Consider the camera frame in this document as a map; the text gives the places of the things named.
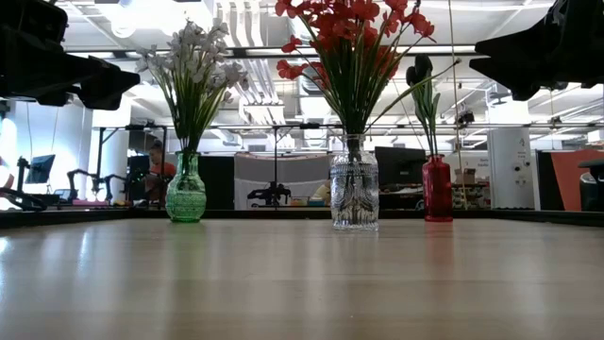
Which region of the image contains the long ceiling light strip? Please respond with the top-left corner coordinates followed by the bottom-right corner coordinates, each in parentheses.
top-left (390, 44), bottom-right (478, 55)
top-left (65, 50), bottom-right (143, 61)

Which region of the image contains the white square column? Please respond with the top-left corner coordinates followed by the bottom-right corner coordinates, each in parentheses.
top-left (486, 93), bottom-right (532, 210)

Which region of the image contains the large black box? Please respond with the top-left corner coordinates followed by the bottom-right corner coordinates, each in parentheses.
top-left (375, 145), bottom-right (428, 186)

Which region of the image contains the red flower bouquet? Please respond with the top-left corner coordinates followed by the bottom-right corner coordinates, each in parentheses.
top-left (0, 206), bottom-right (604, 230)

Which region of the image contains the orange partition panel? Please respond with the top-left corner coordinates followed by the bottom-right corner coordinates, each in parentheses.
top-left (549, 149), bottom-right (604, 213)

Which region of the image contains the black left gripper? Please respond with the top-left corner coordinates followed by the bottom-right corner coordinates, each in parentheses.
top-left (0, 0), bottom-right (142, 112)

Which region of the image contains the thin hanging cable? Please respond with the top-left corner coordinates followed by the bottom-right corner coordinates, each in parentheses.
top-left (446, 0), bottom-right (468, 209)

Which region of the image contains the green glass vase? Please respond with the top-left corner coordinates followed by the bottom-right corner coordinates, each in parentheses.
top-left (164, 150), bottom-right (209, 224)

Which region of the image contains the red glass vase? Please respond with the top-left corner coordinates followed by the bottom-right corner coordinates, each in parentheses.
top-left (421, 153), bottom-right (455, 223)

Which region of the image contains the white fabric partition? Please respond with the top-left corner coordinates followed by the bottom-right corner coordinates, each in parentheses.
top-left (234, 153), bottom-right (332, 211)

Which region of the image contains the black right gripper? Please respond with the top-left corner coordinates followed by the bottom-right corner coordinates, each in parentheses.
top-left (468, 0), bottom-right (604, 102)

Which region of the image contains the black tower device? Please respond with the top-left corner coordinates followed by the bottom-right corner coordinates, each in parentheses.
top-left (578, 159), bottom-right (604, 213)

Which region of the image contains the black metal stand frame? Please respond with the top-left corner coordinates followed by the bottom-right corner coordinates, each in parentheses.
top-left (93, 123), bottom-right (169, 199)
top-left (271, 121), bottom-right (331, 207)

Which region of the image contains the tilted computer monitor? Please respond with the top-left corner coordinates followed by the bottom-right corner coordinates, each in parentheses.
top-left (24, 153), bottom-right (57, 185)

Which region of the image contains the clear glass vase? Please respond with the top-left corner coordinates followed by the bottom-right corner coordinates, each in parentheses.
top-left (328, 133), bottom-right (380, 232)

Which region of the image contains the cardboard box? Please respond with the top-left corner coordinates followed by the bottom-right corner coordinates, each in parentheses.
top-left (455, 167), bottom-right (478, 185)

